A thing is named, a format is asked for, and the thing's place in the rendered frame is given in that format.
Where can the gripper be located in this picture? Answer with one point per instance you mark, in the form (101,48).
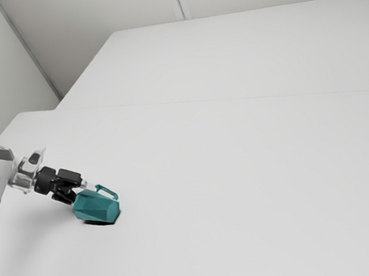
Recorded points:
(45,181)

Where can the teal faceted mug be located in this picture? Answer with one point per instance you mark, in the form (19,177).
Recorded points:
(98,208)

